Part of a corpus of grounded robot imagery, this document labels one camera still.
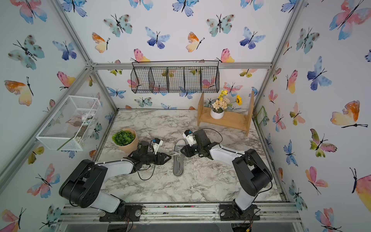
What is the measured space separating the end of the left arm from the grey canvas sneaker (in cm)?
8

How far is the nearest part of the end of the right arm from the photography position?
2.24 ft

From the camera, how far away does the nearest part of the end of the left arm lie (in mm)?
720

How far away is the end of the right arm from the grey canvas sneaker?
2.2 inches

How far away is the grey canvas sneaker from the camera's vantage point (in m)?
0.86
